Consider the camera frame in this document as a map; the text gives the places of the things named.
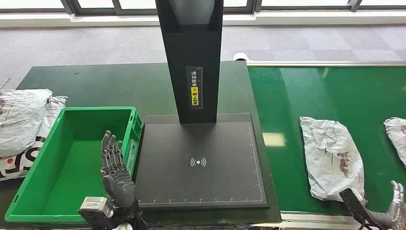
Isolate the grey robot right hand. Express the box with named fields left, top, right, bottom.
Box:
left=368, top=180, right=406, bottom=230

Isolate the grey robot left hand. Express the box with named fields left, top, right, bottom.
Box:
left=100, top=130, right=137, bottom=210

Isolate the grey parcel with bold red print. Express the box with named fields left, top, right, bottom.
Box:
left=383, top=117, right=406, bottom=167

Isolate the grey parcel with faint red print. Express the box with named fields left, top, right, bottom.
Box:
left=299, top=116, right=366, bottom=202

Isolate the black inbound scanner machine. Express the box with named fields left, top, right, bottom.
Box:
left=133, top=0, right=270, bottom=210

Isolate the white parcel with black letters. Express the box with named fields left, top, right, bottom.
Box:
left=0, top=95, right=68, bottom=182

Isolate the large grey crumpled parcel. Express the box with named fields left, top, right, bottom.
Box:
left=0, top=89, right=54, bottom=158

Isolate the green conveyor belt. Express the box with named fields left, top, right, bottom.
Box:
left=248, top=66, right=406, bottom=217

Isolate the green plastic crate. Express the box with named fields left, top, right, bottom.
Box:
left=4, top=106, right=144, bottom=223

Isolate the yellow black ruler label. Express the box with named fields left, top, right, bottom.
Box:
left=186, top=66, right=203, bottom=111

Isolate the white window sill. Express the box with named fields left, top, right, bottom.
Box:
left=0, top=11, right=406, bottom=29

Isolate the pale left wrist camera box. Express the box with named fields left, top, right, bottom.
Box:
left=78, top=196, right=115, bottom=229

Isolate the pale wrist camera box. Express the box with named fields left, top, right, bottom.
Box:
left=78, top=196, right=115, bottom=229
left=339, top=188, right=381, bottom=230

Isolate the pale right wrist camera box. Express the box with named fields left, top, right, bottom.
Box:
left=339, top=188, right=381, bottom=230

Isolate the silver conveyor side rail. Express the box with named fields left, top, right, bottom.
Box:
left=247, top=61, right=406, bottom=68
left=250, top=212, right=406, bottom=230

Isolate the dark window frame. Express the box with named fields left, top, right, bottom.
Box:
left=0, top=0, right=406, bottom=16

